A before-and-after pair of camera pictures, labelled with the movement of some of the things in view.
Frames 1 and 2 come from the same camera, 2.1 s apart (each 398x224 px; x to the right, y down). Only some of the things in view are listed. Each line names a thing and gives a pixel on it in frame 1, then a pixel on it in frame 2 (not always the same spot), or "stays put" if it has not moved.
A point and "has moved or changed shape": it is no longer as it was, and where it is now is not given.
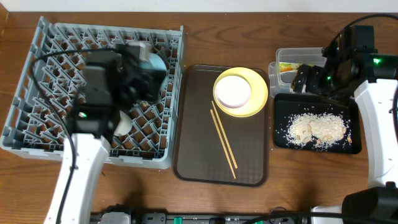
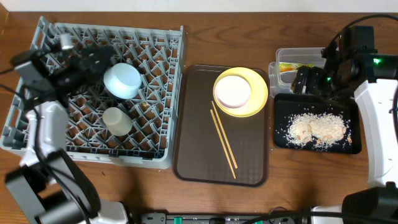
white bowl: (233, 91) stays put
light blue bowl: (155, 63) has moved or changed shape
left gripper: (152, 85) -> (86, 74)
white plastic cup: (124, 126) stays put
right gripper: (314, 73) stays put
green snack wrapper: (287, 67) stays put
